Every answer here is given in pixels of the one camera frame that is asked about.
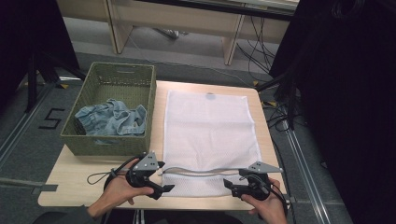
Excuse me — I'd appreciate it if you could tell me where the light blue denim garment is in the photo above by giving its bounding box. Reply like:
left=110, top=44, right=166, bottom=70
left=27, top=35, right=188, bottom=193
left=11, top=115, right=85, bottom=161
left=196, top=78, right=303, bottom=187
left=74, top=98, right=148, bottom=138

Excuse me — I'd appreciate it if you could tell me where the grey floor tape strip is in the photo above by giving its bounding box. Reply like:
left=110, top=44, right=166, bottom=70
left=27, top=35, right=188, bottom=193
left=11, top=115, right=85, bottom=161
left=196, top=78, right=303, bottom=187
left=30, top=184, right=59, bottom=196

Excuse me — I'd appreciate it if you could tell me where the white mesh laundry bag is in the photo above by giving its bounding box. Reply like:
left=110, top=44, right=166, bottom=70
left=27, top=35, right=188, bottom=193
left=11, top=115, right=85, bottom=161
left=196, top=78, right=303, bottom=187
left=160, top=90, right=263, bottom=199

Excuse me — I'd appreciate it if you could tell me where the black curtain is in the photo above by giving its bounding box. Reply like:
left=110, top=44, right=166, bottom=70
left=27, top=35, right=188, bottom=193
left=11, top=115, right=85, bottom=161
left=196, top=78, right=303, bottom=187
left=268, top=0, right=396, bottom=224
left=0, top=0, right=80, bottom=108

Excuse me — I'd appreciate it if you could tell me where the person's right hand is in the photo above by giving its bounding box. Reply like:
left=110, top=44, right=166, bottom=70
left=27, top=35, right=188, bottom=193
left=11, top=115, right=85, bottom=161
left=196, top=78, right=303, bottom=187
left=240, top=176, right=290, bottom=224

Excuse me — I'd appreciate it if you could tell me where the thin grey cord loop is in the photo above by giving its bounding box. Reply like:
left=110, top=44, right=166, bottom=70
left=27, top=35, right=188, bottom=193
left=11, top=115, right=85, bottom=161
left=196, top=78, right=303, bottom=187
left=86, top=169, right=127, bottom=187

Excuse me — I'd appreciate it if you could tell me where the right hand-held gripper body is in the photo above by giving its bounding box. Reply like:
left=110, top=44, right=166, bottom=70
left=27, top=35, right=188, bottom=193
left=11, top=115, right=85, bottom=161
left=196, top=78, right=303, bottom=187
left=238, top=161, right=284, bottom=202

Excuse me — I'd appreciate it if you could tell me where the black floor cable bundle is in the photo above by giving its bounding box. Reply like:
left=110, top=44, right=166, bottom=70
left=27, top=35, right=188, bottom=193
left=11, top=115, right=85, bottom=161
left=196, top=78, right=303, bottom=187
left=261, top=100, right=304, bottom=133

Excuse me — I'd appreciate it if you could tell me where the green woven storage basket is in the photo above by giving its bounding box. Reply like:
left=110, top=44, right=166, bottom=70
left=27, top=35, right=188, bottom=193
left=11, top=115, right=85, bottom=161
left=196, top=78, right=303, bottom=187
left=60, top=61, right=158, bottom=157

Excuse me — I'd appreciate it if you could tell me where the black tripod stand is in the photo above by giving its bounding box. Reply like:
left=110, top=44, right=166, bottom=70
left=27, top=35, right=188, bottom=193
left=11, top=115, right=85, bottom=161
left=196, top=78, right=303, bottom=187
left=25, top=50, right=87, bottom=114
left=256, top=69, right=301, bottom=132

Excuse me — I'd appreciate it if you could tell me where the grey power strip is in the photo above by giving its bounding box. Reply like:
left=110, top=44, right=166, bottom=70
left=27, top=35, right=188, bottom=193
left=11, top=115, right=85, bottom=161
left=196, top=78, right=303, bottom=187
left=152, top=27, right=190, bottom=40

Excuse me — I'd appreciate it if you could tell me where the person's left hand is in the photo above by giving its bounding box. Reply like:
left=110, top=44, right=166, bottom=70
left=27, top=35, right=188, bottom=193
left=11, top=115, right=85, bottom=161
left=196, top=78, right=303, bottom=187
left=98, top=158, right=155, bottom=213

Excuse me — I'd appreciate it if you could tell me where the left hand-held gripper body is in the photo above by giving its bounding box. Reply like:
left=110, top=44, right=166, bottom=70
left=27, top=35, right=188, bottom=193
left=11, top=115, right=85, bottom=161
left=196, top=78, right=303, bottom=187
left=125, top=151, right=161, bottom=189

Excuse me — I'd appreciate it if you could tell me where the hanging black cable bundle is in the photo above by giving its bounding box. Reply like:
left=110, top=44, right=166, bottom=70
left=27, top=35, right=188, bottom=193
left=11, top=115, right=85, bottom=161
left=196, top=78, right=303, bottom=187
left=235, top=15, right=278, bottom=82

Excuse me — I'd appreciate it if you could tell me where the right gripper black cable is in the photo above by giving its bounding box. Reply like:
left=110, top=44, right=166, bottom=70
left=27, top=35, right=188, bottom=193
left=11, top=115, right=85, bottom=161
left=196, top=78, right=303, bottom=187
left=266, top=182, right=290, bottom=210

